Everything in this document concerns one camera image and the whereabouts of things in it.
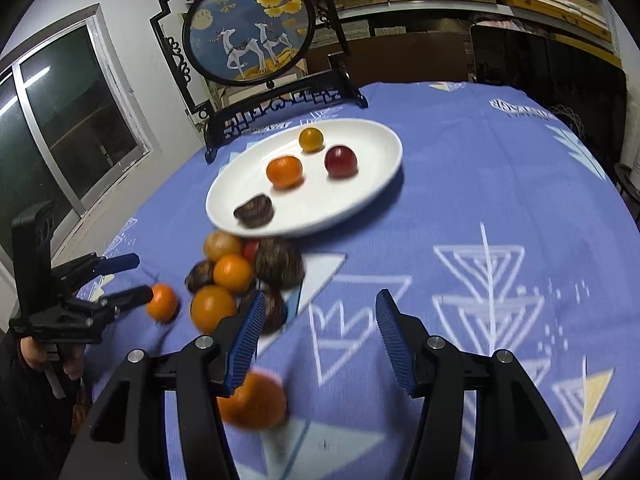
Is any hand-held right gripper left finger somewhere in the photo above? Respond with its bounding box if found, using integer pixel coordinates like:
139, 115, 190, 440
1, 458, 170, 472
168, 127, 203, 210
59, 290, 268, 480

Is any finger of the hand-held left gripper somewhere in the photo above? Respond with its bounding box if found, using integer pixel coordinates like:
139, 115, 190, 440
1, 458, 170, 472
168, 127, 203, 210
100, 284, 155, 319
97, 253, 141, 276

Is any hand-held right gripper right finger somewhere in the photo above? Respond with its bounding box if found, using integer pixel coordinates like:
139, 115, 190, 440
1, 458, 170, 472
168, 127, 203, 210
375, 289, 583, 480

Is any orange tangerine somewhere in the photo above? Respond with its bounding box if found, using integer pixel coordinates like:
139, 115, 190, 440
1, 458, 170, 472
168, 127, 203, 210
213, 254, 254, 294
265, 156, 305, 190
146, 283, 180, 324
216, 371, 288, 430
190, 285, 238, 335

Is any white oval plate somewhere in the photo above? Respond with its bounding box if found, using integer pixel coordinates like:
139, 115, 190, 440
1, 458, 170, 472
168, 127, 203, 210
206, 119, 404, 238

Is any person's left forearm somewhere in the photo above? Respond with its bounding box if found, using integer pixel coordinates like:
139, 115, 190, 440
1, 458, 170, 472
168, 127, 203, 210
0, 332, 93, 480

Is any person's left hand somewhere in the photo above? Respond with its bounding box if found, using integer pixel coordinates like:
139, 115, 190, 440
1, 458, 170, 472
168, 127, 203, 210
19, 337, 87, 382

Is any small dark brown fruit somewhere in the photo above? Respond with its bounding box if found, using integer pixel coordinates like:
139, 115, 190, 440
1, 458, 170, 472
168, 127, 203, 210
240, 290, 288, 336
185, 260, 217, 294
233, 195, 275, 227

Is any large dark brown fruit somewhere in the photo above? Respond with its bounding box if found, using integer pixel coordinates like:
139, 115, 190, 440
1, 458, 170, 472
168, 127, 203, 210
254, 238, 306, 291

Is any yellow brown round fruit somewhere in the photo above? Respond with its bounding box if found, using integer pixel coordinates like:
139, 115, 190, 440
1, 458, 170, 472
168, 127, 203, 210
203, 231, 245, 262

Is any blue printed tablecloth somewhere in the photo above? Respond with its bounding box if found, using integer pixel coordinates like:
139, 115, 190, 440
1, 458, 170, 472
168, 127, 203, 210
82, 80, 640, 480

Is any red plum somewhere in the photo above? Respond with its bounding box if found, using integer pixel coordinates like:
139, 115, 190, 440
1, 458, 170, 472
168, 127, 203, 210
324, 145, 359, 179

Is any small yellow orange fruit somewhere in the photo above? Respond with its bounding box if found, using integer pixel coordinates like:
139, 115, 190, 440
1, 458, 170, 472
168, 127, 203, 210
299, 128, 324, 153

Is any round deer painting black stand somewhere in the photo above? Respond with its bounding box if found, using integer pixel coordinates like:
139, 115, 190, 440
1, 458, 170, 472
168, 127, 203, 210
150, 0, 371, 163

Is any brown board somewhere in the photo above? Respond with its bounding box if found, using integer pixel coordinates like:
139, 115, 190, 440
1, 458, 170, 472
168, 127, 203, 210
300, 30, 473, 87

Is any black cabinet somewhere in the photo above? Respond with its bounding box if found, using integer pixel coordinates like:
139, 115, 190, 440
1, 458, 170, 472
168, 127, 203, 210
469, 24, 629, 171

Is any window with white frame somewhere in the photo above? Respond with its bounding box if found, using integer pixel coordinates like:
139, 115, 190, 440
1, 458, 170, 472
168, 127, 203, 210
0, 4, 164, 281

